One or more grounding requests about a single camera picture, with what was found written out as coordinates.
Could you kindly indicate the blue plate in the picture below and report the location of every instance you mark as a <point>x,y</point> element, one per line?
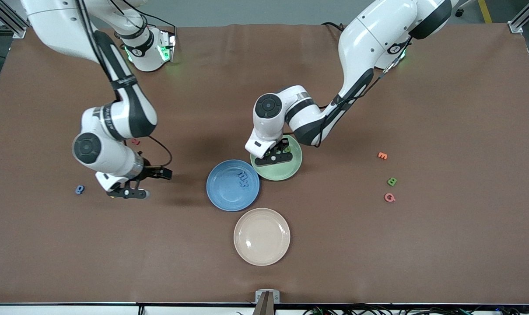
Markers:
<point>225,192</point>

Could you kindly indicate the black chair caster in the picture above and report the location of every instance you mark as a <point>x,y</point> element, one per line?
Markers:
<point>459,13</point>

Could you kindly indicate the green plate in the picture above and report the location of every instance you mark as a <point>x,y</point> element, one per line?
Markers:
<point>277,173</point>

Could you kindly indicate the beige plate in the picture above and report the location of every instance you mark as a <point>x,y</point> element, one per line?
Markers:
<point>261,236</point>

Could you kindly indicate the blue letter m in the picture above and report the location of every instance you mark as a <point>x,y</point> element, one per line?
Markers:
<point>242,175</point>

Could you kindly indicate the aluminium frame profile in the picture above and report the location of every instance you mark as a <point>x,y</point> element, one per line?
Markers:
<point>6,17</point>
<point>518,27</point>

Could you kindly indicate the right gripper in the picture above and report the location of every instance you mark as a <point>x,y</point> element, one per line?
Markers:
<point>151,173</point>

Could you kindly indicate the brown table cover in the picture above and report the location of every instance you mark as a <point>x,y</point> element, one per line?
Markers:
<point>264,65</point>

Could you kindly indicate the blue plus sign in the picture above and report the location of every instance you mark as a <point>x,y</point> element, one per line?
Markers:
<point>244,183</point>

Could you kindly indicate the blue letter e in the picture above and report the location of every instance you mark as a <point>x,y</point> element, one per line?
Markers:
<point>78,190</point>

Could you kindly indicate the pink letter G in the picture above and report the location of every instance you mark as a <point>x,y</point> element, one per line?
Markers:
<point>386,197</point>

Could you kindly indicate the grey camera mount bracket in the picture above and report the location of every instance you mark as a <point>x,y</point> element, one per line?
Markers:
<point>259,297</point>

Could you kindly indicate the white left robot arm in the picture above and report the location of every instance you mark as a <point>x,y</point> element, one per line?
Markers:
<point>378,35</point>

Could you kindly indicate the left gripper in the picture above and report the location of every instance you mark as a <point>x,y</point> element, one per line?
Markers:
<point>285,145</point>

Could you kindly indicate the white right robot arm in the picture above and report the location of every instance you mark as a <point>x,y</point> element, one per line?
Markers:
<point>63,26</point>

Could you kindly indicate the green letter B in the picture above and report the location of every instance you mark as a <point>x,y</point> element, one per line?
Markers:
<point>391,181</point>

